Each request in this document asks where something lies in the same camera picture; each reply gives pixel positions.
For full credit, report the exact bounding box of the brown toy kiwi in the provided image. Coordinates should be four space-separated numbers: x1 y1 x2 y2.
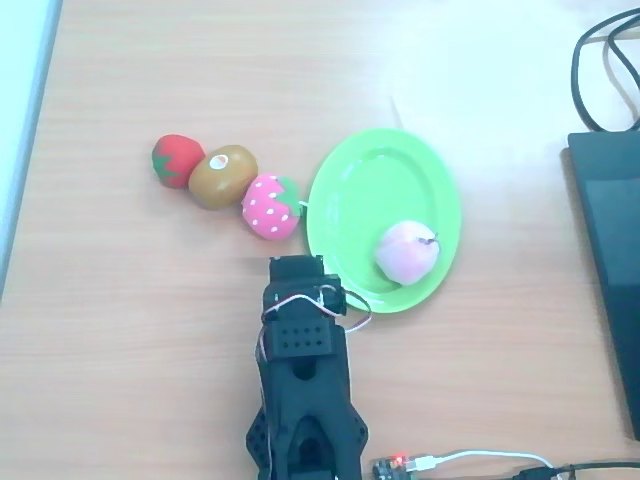
188 144 260 210

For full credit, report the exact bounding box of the green plastic plate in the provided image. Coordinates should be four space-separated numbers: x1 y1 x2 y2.
304 127 462 315

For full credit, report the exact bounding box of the black laptop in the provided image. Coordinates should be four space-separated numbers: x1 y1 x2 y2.
566 130 640 442

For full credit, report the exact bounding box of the pink plush peach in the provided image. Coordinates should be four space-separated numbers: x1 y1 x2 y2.
374 220 442 286

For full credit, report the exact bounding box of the white red gripper servo wire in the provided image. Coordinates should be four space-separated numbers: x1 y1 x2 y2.
252 284 374 371

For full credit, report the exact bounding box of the black power cable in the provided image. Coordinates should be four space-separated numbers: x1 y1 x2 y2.
517 462 640 480

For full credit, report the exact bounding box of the red tomato toy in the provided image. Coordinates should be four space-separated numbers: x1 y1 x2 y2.
150 133 207 190

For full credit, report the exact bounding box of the pink plush strawberry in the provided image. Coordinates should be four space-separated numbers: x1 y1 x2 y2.
240 173 304 241

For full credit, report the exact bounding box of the motor control board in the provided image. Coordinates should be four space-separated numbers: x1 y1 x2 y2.
372 453 419 480

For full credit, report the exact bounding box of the white USB cable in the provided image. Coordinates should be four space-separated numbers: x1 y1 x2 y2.
412 449 556 474

